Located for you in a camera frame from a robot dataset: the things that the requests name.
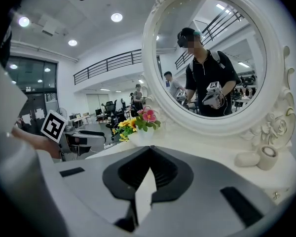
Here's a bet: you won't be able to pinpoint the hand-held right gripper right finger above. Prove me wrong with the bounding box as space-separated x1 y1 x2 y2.
135 146 280 237

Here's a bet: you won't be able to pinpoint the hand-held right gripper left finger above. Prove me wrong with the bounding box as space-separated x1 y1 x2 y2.
36 146 151 237

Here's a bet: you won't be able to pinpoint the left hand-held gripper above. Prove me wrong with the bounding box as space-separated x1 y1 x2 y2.
40 109 107 161

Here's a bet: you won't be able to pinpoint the white dressing table drawer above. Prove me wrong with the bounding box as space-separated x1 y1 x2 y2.
262 184 296 206

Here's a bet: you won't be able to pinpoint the person's left forearm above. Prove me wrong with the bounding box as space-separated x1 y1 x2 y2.
11 124 63 159

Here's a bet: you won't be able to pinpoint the white dressing table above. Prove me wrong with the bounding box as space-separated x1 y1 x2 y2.
85 128 296 207

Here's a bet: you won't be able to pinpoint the white flower pot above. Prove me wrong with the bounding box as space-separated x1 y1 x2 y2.
135 125 155 146

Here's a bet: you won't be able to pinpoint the white oval case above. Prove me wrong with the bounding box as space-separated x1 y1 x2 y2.
234 151 261 168

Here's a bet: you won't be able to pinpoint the pink and yellow artificial flowers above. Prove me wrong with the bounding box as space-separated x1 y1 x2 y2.
111 106 162 143

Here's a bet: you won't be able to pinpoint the white cylindrical container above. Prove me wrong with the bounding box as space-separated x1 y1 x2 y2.
256 145 279 171

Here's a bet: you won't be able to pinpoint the black balcony railing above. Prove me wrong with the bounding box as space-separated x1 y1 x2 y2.
73 48 143 86

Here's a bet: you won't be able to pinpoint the dark glass door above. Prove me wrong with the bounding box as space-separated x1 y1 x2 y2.
5 55 59 136

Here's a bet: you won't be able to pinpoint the round mirror with ornate white frame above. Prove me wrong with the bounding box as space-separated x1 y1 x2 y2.
141 0 296 153

